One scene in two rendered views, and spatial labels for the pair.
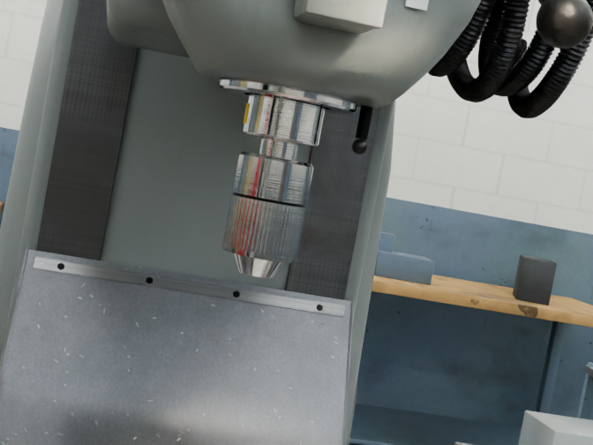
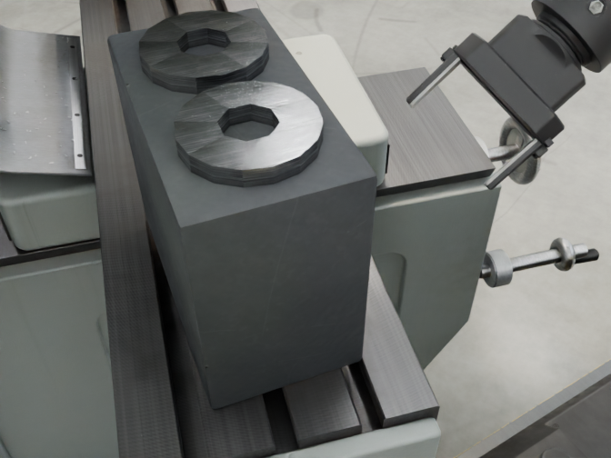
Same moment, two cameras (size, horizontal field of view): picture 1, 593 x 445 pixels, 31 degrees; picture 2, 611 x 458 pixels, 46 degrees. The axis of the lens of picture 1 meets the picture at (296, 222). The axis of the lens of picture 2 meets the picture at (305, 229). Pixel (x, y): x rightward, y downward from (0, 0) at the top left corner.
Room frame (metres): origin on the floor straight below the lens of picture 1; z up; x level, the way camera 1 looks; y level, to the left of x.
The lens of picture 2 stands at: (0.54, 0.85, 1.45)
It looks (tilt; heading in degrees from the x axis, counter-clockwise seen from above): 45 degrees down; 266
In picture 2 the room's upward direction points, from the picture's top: straight up
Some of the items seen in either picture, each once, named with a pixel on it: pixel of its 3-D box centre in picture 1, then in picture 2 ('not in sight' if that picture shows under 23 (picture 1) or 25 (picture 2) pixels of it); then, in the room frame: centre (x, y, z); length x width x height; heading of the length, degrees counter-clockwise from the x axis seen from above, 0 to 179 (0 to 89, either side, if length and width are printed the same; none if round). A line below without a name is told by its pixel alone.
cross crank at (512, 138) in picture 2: not in sight; (499, 154); (0.16, -0.07, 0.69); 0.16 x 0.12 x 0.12; 11
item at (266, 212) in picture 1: (266, 214); not in sight; (0.65, 0.02, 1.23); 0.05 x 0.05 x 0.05
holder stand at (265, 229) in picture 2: not in sight; (235, 194); (0.57, 0.44, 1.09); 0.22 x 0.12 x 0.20; 107
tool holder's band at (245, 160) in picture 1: (275, 165); not in sight; (0.65, 0.02, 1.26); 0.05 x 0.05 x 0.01
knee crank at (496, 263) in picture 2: not in sight; (540, 259); (0.10, 0.06, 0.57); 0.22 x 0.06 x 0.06; 11
